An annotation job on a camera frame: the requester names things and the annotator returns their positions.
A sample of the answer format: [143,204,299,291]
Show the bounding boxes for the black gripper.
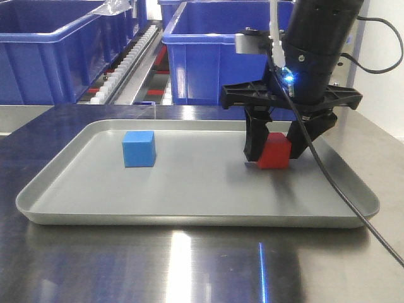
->
[220,69,362,162]

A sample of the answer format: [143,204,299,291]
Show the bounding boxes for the red cube block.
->
[257,133,292,169]

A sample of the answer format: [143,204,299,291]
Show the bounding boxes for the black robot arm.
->
[220,1,363,162]

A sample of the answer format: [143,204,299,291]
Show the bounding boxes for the blue plastic bin right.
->
[162,1,270,105]

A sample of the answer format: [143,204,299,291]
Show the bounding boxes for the blue plastic bin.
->
[1,1,136,105]
[162,1,270,105]

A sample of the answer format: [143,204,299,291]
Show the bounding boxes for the grey metal tray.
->
[16,119,361,229]

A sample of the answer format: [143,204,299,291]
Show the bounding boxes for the blue cube block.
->
[122,131,157,167]

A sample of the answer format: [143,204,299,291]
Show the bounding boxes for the blue bin behind right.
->
[158,1,189,33]

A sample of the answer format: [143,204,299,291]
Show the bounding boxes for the clear plastic sheet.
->
[90,0,133,16]

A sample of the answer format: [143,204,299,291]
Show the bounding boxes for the blue plastic bin left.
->
[1,1,136,105]

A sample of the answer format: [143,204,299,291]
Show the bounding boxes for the black cable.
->
[271,15,404,266]

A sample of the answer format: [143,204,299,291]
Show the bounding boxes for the white cable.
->
[268,0,287,69]

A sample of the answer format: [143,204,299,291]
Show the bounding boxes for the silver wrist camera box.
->
[234,28,271,54]

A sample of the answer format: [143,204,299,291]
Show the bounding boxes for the white roller conveyor rail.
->
[88,25,158,105]

